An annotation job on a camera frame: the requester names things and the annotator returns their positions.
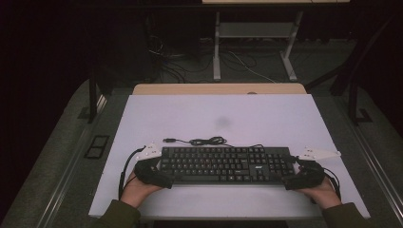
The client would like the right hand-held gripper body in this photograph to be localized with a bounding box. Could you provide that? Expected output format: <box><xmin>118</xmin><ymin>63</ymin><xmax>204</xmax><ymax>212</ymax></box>
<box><xmin>296</xmin><ymin>145</ymin><xmax>342</xmax><ymax>190</ymax></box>

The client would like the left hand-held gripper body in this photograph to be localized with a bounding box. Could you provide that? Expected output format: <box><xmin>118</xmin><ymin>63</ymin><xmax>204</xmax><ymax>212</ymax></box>
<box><xmin>133</xmin><ymin>142</ymin><xmax>163</xmax><ymax>186</ymax></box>

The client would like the black keyboard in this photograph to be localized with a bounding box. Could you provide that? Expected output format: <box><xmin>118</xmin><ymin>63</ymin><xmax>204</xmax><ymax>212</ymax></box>
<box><xmin>157</xmin><ymin>146</ymin><xmax>297</xmax><ymax>186</ymax></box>

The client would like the person's left hand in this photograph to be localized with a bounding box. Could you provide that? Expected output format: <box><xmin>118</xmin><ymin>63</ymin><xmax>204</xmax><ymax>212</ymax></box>
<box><xmin>120</xmin><ymin>170</ymin><xmax>163</xmax><ymax>209</ymax></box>

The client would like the person's right hand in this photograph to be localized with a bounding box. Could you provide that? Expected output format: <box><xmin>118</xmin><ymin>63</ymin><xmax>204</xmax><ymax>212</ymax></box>
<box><xmin>296</xmin><ymin>177</ymin><xmax>342</xmax><ymax>211</ymax></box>

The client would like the white board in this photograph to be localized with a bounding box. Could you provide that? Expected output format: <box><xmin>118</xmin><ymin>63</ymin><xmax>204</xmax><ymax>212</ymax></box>
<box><xmin>88</xmin><ymin>93</ymin><xmax>371</xmax><ymax>220</ymax></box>

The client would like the black metal stand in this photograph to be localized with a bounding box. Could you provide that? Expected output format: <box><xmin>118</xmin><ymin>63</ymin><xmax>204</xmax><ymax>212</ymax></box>
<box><xmin>87</xmin><ymin>74</ymin><xmax>99</xmax><ymax>124</ymax></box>
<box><xmin>348</xmin><ymin>80</ymin><xmax>374</xmax><ymax>125</ymax></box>

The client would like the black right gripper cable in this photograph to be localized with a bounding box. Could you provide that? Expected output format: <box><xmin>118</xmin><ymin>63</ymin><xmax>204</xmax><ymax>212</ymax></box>
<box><xmin>322</xmin><ymin>167</ymin><xmax>342</xmax><ymax>200</ymax></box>

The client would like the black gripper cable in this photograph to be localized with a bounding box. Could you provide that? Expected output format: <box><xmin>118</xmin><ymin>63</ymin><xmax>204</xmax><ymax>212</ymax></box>
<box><xmin>322</xmin><ymin>167</ymin><xmax>342</xmax><ymax>200</ymax></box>
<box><xmin>118</xmin><ymin>145</ymin><xmax>146</xmax><ymax>200</ymax></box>

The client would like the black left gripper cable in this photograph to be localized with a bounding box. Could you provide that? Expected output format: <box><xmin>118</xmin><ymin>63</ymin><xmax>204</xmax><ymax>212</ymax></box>
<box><xmin>118</xmin><ymin>145</ymin><xmax>146</xmax><ymax>200</ymax></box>

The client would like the black floor outlet frame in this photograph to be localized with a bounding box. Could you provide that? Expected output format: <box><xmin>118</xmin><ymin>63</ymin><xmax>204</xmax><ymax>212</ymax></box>
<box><xmin>84</xmin><ymin>135</ymin><xmax>111</xmax><ymax>160</ymax></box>

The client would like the black keyboard cable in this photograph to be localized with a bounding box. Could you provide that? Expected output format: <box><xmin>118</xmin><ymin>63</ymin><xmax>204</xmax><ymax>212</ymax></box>
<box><xmin>163</xmin><ymin>136</ymin><xmax>265</xmax><ymax>150</ymax></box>

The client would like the metal floor rail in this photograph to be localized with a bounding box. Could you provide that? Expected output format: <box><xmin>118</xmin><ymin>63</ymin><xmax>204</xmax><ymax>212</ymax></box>
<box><xmin>332</xmin><ymin>94</ymin><xmax>403</xmax><ymax>219</ymax></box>
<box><xmin>36</xmin><ymin>94</ymin><xmax>108</xmax><ymax>228</ymax></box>

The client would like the bundle of black floor cables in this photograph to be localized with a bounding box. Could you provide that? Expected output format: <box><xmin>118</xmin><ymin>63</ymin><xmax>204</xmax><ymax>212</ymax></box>
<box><xmin>146</xmin><ymin>34</ymin><xmax>213</xmax><ymax>84</ymax></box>

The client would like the white floor cable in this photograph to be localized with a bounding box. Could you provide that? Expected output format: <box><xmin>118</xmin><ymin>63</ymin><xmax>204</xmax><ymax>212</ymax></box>
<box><xmin>227</xmin><ymin>50</ymin><xmax>277</xmax><ymax>84</ymax></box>

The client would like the white metal table frame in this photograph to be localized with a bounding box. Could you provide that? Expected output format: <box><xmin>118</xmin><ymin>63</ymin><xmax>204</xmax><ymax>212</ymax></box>
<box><xmin>201</xmin><ymin>0</ymin><xmax>351</xmax><ymax>83</ymax></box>

